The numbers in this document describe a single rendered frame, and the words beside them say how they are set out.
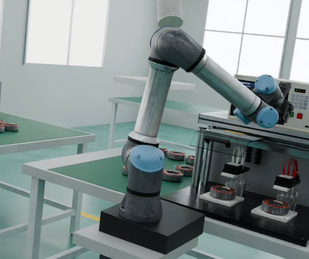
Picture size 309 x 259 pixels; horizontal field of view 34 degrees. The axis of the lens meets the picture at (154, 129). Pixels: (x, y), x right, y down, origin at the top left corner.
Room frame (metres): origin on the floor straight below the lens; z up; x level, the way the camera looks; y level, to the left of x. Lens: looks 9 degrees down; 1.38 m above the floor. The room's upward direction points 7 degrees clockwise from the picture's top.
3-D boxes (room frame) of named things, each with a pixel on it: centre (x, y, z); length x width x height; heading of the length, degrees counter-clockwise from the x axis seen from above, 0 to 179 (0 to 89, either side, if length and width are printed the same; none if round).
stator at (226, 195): (2.16, -0.33, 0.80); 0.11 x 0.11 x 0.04
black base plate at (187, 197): (2.11, -0.45, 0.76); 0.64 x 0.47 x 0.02; 58
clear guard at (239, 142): (2.16, -0.34, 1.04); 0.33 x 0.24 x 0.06; 148
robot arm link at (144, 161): (1.67, 0.01, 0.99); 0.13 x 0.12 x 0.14; 13
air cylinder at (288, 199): (2.15, -0.62, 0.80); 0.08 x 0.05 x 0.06; 58
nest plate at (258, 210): (2.03, -0.54, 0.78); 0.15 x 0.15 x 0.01; 58
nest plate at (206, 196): (2.16, -0.33, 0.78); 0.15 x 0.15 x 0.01; 58
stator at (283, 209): (2.03, -0.54, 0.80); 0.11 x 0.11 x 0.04
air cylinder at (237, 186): (2.28, -0.41, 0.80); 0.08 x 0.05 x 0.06; 58
